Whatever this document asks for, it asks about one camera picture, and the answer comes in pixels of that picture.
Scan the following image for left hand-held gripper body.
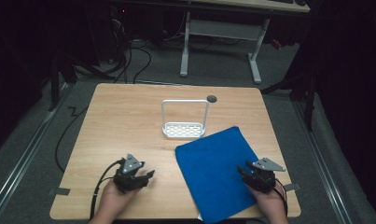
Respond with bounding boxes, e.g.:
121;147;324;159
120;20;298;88
113;153;148;194

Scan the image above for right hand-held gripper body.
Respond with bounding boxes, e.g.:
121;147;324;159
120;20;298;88
242;157;286;193

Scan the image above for blue cloth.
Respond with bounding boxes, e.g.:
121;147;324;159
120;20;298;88
174;125;265;224

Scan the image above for person's left hand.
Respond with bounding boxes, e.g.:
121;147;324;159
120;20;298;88
96;180;141;219

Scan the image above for person's right hand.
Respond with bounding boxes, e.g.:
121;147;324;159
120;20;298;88
248;182;288;217

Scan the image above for grey tape strip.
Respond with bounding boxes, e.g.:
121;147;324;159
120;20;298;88
48;187;72;197
283;182;302;192

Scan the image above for white plastic rack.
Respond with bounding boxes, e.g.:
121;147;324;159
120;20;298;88
160;99;210;140

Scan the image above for black metal stand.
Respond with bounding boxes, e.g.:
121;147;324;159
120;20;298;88
47;54;79;112
259;69;319;133

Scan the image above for white-legged desk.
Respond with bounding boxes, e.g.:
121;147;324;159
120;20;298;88
179;0;312;85

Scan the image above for black computer tower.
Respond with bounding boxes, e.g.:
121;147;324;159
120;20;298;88
108;5;132;64

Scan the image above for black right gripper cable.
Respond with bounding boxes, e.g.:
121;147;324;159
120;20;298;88
263;174;289;217

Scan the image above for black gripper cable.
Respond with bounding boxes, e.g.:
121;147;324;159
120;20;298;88
263;174;289;217
89;159;126;221

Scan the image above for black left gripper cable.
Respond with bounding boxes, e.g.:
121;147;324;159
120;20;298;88
89;159;126;221

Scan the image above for metal floor rail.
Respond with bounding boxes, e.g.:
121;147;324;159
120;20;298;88
0;81;72;219
292;98;354;224

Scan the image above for black floor cable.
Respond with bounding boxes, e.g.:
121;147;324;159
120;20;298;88
54;105;90;174

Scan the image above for bundle of black cables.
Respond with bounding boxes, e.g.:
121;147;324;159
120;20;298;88
105;36;153;85

